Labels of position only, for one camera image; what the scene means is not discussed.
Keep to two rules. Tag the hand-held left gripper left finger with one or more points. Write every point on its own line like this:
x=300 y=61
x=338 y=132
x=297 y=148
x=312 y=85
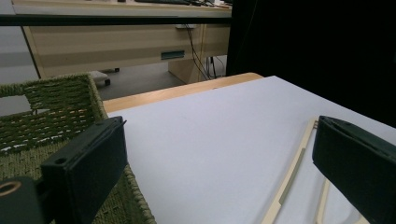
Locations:
x=84 y=165

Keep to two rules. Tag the green woven basket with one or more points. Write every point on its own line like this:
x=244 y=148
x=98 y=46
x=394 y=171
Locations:
x=62 y=102

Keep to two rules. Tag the white cabinet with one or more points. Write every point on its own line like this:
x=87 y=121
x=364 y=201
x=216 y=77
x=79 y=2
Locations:
x=12 y=56

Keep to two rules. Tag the black horizontal bar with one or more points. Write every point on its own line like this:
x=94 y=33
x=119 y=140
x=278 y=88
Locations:
x=93 y=20

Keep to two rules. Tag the black curtain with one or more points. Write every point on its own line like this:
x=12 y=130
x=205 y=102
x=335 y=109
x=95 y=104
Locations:
x=311 y=46

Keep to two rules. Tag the light wooden desk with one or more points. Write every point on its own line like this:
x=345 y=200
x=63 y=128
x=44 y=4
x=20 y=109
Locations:
x=109 y=46

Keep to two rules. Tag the office chair base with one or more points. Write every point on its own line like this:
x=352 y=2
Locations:
x=99 y=76

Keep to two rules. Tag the white table mat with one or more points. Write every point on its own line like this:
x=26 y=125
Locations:
x=202 y=140

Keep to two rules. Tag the cream clothes hanger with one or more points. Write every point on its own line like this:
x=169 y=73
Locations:
x=288 y=182

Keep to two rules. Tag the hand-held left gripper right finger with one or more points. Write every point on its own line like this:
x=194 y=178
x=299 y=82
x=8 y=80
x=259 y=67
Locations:
x=358 y=168

